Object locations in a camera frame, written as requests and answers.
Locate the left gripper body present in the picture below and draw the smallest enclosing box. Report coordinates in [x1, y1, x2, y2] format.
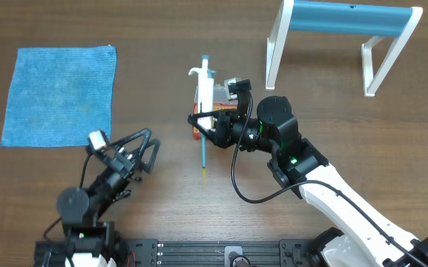
[105, 146, 144, 182]

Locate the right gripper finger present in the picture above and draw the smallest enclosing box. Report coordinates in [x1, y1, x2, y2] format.
[187, 110, 219, 144]

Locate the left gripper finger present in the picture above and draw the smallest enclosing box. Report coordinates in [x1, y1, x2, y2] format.
[109, 128, 153, 165]
[139, 139, 162, 175]

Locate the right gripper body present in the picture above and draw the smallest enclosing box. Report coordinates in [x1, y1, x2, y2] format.
[211, 110, 244, 149]

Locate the white pipette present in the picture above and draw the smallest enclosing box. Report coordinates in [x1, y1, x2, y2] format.
[188, 54, 217, 188]

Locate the red and yellow tip box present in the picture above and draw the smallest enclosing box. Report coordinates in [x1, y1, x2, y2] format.
[193, 84, 239, 141]

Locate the blue cloth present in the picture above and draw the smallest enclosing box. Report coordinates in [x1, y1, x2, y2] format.
[0, 44, 118, 148]

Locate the white and blue stand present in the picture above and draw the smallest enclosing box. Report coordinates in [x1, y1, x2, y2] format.
[265, 0, 424, 98]

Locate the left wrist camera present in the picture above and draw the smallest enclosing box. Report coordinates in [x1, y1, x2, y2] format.
[88, 129, 111, 151]

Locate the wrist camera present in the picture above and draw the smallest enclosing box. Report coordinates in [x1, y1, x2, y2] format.
[223, 77, 252, 102]
[88, 129, 111, 151]

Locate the black cable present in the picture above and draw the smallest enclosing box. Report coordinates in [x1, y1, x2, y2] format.
[230, 90, 428, 267]
[42, 152, 93, 241]

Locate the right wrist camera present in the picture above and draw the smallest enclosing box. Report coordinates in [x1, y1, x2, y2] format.
[223, 77, 252, 102]

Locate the mounting rail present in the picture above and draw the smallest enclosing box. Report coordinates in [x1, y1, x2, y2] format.
[33, 238, 324, 267]

